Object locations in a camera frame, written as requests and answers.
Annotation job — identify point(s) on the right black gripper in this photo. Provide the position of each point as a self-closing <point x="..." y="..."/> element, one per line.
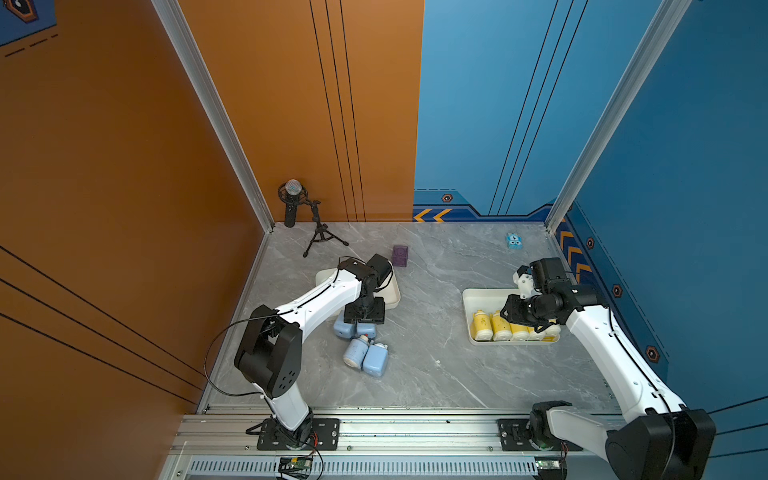
<point x="511" y="313"/>

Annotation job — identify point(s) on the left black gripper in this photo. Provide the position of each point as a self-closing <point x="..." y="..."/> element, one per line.
<point x="377" y="316"/>

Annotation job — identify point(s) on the blue sharpener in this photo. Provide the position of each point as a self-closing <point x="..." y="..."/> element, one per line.
<point x="366" y="329"/>
<point x="343" y="329"/>
<point x="356" y="352"/>
<point x="376" y="360"/>

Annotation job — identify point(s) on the white storage tray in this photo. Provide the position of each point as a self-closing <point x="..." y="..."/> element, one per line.
<point x="390" y="294"/>
<point x="491" y="300"/>

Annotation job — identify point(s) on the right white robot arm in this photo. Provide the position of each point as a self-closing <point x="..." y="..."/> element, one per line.
<point x="659" y="437"/>

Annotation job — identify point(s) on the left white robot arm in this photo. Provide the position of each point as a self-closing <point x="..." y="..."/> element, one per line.
<point x="269" y="355"/>

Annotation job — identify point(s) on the purple cube toy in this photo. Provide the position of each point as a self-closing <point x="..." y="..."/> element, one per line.
<point x="400" y="256"/>

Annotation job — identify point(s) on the small teal robot toy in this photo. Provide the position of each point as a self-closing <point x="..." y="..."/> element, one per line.
<point x="514" y="241"/>

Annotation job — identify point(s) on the black mini tripod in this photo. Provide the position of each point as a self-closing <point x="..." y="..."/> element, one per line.
<point x="321" y="232"/>

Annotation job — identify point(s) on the black microphone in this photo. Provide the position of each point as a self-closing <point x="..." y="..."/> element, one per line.
<point x="292" y="194"/>

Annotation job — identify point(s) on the right green circuit board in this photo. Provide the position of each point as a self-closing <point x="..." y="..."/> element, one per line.
<point x="550" y="469"/>

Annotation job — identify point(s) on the green circuit board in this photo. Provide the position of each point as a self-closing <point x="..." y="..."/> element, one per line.
<point x="550" y="469"/>
<point x="295" y="467"/>

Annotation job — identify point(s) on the left green circuit board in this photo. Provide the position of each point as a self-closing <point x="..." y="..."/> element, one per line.
<point x="295" y="467"/>

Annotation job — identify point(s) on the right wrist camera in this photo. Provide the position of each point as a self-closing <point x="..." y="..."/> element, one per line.
<point x="541" y="277"/>

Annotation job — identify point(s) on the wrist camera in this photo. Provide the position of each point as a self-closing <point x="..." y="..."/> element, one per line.
<point x="378" y="267"/>
<point x="541" y="277"/>

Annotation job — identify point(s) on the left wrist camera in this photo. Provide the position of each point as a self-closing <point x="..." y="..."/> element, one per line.
<point x="378" y="267"/>

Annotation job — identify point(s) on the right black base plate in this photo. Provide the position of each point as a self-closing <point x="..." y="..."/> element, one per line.
<point x="515" y="435"/>

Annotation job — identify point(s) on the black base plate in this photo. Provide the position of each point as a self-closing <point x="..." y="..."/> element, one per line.
<point x="515" y="435"/>
<point x="321" y="434"/>

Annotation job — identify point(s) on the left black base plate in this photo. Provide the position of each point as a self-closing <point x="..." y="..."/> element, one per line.
<point x="321" y="434"/>

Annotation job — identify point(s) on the aluminium rail frame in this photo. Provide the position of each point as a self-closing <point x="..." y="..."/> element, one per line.
<point x="375" y="443"/>

